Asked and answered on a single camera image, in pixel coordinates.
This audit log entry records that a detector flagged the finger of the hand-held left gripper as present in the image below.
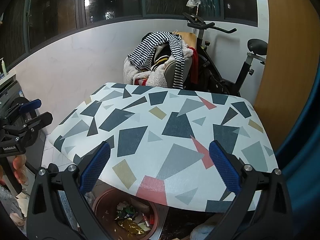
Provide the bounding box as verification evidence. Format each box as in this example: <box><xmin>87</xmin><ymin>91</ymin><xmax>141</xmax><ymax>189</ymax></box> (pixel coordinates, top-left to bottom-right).
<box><xmin>2</xmin><ymin>112</ymin><xmax>53</xmax><ymax>140</ymax></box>
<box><xmin>7</xmin><ymin>99</ymin><xmax>42</xmax><ymax>120</ymax></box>

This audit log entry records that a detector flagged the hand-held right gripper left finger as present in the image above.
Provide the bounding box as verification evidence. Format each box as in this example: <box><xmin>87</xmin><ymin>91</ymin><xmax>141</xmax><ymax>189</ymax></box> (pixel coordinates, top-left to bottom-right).
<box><xmin>26</xmin><ymin>141</ymin><xmax>112</xmax><ymax>240</ymax></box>

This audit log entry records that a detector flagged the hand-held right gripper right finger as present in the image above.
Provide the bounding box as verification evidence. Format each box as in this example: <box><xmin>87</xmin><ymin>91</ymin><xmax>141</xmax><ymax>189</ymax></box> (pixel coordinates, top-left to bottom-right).
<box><xmin>209</xmin><ymin>140</ymin><xmax>293</xmax><ymax>240</ymax></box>

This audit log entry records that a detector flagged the brown round bin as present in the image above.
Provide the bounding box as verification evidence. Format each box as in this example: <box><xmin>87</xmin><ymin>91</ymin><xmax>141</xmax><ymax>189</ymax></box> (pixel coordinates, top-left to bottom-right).
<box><xmin>92</xmin><ymin>188</ymin><xmax>160</xmax><ymax>240</ymax></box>

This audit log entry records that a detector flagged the green wrapper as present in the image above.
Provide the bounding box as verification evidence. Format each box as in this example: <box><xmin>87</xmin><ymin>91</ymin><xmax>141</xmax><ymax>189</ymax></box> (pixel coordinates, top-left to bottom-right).
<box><xmin>120</xmin><ymin>204</ymin><xmax>137</xmax><ymax>218</ymax></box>

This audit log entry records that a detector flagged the gold foil wrapper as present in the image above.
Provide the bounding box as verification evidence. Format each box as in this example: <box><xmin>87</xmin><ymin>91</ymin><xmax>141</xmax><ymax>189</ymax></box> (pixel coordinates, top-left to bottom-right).
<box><xmin>115</xmin><ymin>217</ymin><xmax>145</xmax><ymax>235</ymax></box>

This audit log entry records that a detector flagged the red and white box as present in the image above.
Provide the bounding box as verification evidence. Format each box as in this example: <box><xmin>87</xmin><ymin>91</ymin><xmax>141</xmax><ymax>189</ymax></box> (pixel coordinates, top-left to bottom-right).
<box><xmin>141</xmin><ymin>212</ymin><xmax>154</xmax><ymax>228</ymax></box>

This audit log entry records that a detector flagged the person's left forearm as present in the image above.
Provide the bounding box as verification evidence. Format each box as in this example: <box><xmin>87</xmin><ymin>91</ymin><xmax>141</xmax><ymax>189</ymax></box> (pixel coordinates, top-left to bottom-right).
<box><xmin>0</xmin><ymin>184</ymin><xmax>25</xmax><ymax>228</ymax></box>

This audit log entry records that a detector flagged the person's left hand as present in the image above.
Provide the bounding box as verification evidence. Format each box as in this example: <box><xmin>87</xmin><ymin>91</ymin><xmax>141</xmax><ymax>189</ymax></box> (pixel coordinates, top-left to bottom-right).
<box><xmin>11</xmin><ymin>154</ymin><xmax>29</xmax><ymax>184</ymax></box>

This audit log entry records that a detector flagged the washing machine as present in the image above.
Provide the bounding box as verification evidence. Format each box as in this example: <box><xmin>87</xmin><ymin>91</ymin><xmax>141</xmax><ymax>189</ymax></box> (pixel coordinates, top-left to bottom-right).
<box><xmin>0</xmin><ymin>77</ymin><xmax>47</xmax><ymax>155</ymax></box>

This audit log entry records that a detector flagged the fluffy pale pajama leg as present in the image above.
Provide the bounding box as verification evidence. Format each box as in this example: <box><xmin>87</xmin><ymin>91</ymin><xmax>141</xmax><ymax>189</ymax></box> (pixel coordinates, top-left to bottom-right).
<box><xmin>190</xmin><ymin>221</ymin><xmax>220</xmax><ymax>240</ymax></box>

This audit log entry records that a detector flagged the blue curtain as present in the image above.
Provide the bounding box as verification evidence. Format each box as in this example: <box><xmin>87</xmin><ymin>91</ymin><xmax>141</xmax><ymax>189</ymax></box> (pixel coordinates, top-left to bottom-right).
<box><xmin>272</xmin><ymin>0</ymin><xmax>320</xmax><ymax>205</ymax></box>

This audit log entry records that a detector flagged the black exercise bike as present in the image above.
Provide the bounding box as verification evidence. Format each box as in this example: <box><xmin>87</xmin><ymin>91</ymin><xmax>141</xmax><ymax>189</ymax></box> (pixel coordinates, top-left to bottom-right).
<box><xmin>182</xmin><ymin>12</ymin><xmax>268</xmax><ymax>96</ymax></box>

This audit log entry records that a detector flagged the red cloth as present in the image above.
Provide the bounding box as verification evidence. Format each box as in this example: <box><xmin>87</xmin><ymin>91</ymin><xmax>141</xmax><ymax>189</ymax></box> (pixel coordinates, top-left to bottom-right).
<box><xmin>187</xmin><ymin>47</ymin><xmax>199</xmax><ymax>84</ymax></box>

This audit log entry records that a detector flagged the wooden door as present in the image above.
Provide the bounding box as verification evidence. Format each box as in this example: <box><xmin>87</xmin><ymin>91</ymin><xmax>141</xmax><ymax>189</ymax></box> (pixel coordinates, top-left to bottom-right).
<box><xmin>252</xmin><ymin>0</ymin><xmax>317</xmax><ymax>150</ymax></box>

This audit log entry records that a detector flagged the dark garment with yellow stripes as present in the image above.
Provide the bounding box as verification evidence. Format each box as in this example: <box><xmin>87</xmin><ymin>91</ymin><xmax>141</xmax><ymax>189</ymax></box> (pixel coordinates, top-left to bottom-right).
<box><xmin>151</xmin><ymin>44</ymin><xmax>173</xmax><ymax>72</ymax></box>

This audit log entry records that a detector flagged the black white striped shirt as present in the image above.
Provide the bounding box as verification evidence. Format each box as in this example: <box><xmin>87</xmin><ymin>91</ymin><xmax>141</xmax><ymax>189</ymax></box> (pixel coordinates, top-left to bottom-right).
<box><xmin>127</xmin><ymin>31</ymin><xmax>185</xmax><ymax>90</ymax></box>

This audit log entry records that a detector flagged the dark window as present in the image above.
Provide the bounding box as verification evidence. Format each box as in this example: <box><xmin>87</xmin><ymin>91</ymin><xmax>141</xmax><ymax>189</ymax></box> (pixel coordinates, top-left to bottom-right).
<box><xmin>0</xmin><ymin>0</ymin><xmax>259</xmax><ymax>63</ymax></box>

